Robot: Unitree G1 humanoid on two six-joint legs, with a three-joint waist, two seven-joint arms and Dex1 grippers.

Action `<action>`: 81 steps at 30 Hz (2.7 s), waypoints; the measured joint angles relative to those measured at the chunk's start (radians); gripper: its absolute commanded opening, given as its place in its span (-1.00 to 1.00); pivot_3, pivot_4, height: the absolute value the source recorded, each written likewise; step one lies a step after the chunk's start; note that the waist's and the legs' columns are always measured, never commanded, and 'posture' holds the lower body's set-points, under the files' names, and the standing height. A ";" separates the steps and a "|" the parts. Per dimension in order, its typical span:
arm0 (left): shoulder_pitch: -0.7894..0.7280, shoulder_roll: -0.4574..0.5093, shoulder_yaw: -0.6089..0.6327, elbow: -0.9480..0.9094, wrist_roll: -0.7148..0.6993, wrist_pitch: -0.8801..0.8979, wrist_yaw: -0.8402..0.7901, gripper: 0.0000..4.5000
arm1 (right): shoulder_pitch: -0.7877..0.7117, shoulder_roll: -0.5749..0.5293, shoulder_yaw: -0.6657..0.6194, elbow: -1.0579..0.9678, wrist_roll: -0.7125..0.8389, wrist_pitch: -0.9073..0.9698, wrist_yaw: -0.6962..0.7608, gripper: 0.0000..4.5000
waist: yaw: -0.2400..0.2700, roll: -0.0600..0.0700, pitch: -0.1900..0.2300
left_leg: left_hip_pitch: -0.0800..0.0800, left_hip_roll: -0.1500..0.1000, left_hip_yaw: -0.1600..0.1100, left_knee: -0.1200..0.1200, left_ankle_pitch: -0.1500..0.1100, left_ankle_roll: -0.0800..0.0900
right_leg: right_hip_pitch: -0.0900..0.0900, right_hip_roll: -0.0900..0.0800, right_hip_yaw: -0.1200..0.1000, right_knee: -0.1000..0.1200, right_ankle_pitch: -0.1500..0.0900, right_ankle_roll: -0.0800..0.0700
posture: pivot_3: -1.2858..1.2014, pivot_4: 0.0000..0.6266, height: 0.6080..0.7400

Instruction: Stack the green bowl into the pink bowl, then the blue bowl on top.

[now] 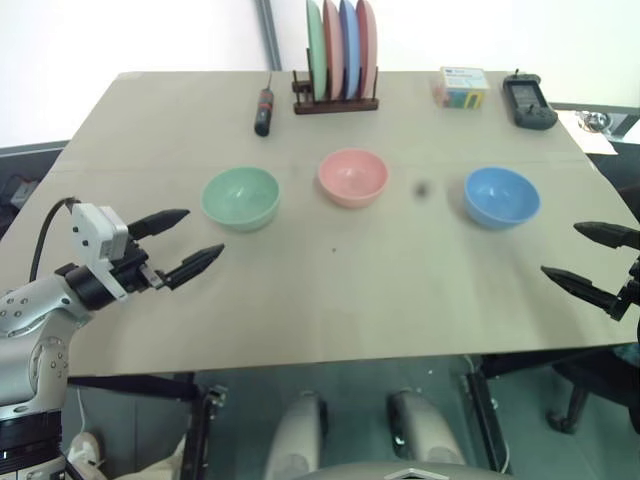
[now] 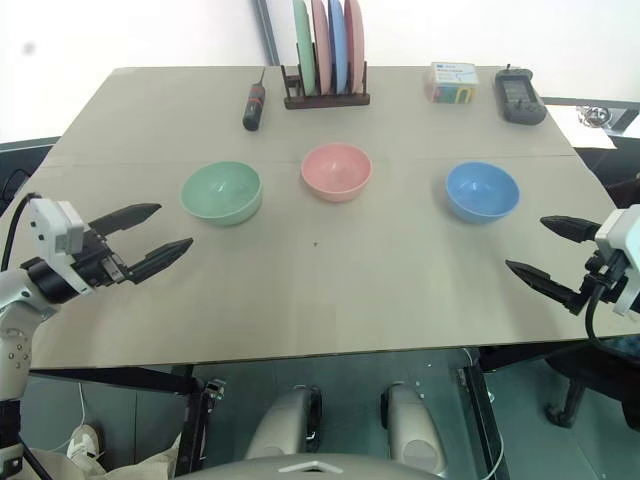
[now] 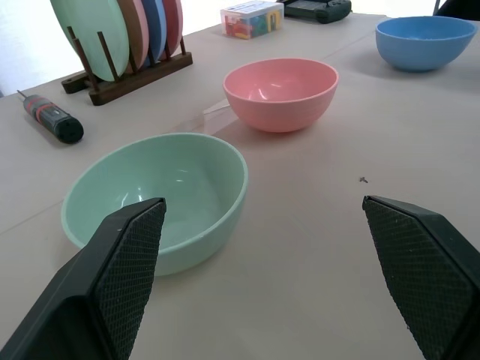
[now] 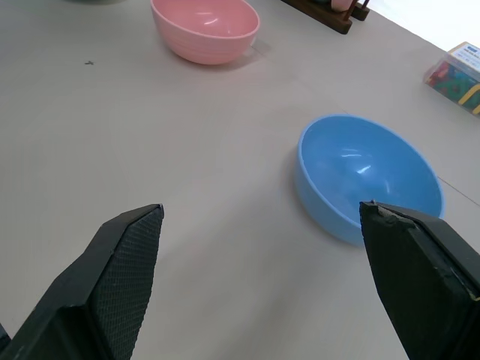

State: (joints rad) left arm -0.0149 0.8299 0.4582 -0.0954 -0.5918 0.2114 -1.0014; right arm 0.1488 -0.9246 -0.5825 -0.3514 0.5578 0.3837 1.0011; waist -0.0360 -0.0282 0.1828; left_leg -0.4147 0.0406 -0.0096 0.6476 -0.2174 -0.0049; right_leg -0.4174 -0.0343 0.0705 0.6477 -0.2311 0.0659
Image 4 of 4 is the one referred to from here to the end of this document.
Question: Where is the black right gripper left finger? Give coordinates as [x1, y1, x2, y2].
[0, 203, 165, 360]

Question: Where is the clear box of colourful pieces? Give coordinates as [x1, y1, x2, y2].
[422, 40, 480, 116]

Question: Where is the dark wooden rack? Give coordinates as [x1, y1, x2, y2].
[280, 0, 371, 35]

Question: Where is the blue plastic bowl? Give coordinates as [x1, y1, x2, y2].
[293, 113, 446, 245]

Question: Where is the pink plastic bowl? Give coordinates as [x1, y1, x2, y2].
[150, 0, 261, 66]

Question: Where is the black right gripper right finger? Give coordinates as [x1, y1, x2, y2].
[358, 199, 480, 360]

